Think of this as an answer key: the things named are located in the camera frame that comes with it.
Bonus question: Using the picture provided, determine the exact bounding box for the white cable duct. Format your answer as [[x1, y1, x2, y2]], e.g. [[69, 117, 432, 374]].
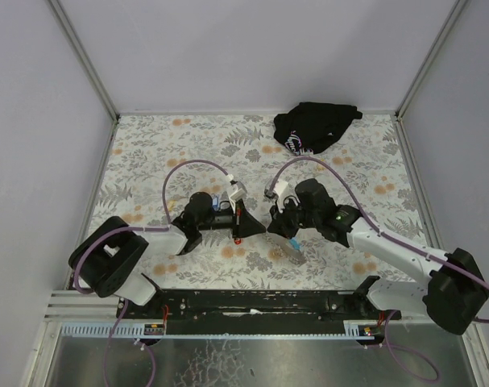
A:
[[60, 322, 383, 342]]

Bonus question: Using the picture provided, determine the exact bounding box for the black cloth bag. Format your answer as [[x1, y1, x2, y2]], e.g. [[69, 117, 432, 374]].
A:
[[273, 102, 363, 156]]

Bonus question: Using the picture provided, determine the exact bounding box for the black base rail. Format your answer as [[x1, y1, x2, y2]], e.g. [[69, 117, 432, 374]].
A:
[[124, 289, 387, 332]]

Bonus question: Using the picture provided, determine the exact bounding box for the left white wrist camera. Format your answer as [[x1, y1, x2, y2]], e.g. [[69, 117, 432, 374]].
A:
[[226, 173, 247, 202]]

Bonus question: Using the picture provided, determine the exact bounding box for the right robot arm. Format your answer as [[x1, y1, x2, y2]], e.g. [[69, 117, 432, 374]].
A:
[[264, 178, 489, 335]]

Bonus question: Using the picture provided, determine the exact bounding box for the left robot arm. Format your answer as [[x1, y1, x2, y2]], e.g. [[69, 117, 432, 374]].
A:
[[68, 192, 266, 306]]

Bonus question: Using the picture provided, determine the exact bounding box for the grey keyring with blue handle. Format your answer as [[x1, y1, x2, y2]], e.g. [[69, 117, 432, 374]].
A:
[[266, 233, 307, 266]]

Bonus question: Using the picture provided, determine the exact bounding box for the floral table mat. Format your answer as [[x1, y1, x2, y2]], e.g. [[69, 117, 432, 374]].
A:
[[87, 114, 428, 289]]

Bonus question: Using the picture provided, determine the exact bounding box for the blue key tag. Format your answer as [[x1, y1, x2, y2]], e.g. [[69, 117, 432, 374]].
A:
[[212, 196, 221, 210]]

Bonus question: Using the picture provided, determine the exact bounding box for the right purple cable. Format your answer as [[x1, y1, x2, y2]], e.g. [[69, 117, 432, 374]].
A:
[[267, 156, 489, 382]]

